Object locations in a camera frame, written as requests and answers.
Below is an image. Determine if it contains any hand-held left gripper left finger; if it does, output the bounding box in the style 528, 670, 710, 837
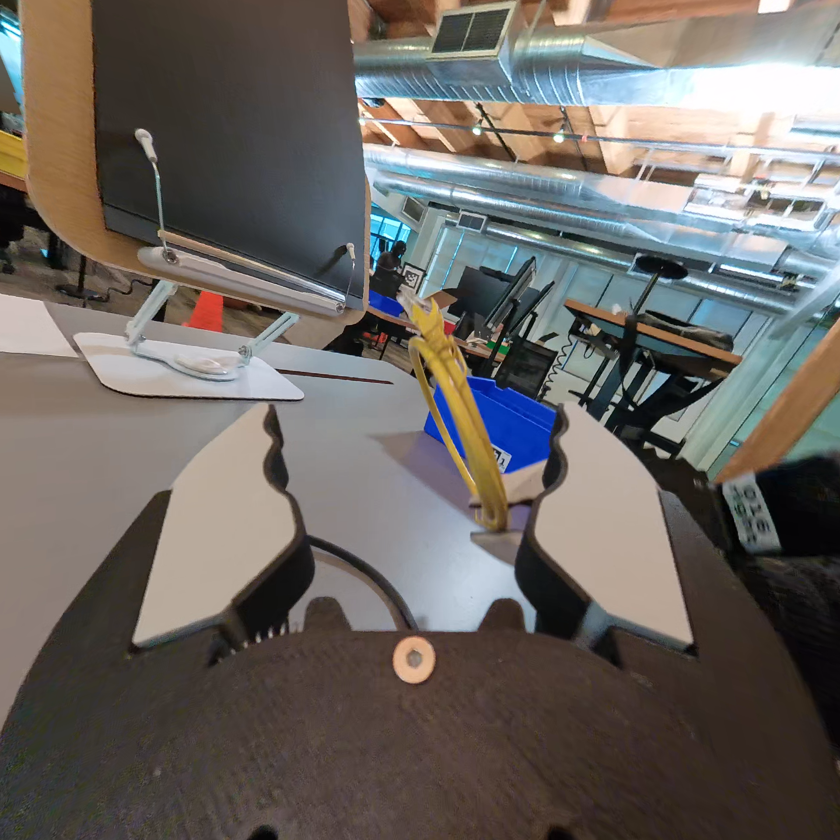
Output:
131, 403, 308, 647

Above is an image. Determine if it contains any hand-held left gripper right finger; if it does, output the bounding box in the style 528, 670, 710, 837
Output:
515, 402, 695, 651

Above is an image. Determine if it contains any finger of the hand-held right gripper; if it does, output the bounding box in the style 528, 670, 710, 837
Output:
470, 527, 527, 567
469, 459, 547, 511

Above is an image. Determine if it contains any blue bin with marker sticker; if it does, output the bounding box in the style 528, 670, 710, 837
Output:
423, 375, 559, 475

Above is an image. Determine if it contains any yellow ethernet cable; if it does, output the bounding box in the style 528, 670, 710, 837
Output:
397, 293, 509, 531

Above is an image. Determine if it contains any black monitor on arm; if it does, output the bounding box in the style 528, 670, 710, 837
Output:
495, 256, 557, 342

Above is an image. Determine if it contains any black computer case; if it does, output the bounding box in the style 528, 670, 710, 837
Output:
495, 338, 559, 403

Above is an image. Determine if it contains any black computer monitor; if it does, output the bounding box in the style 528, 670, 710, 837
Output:
456, 266, 521, 332

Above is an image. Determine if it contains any wooden-top standing desk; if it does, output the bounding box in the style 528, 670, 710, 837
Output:
563, 298, 744, 454

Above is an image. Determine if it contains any long wooden desk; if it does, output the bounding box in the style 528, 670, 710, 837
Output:
367, 308, 506, 362

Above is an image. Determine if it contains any orange traffic cone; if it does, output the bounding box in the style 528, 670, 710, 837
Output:
182, 290, 225, 332

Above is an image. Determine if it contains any printed paper sheet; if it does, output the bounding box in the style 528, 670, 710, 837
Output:
0, 293, 80, 360

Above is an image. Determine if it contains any wooden board with black panel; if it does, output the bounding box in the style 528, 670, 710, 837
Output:
20, 0, 373, 324

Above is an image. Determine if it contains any vent grille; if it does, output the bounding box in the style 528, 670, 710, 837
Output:
425, 1, 521, 62

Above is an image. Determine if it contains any black cable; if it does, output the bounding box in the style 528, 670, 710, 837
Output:
307, 536, 421, 633

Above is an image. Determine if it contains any large silver ventilation duct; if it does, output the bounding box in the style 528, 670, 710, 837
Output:
354, 0, 840, 111

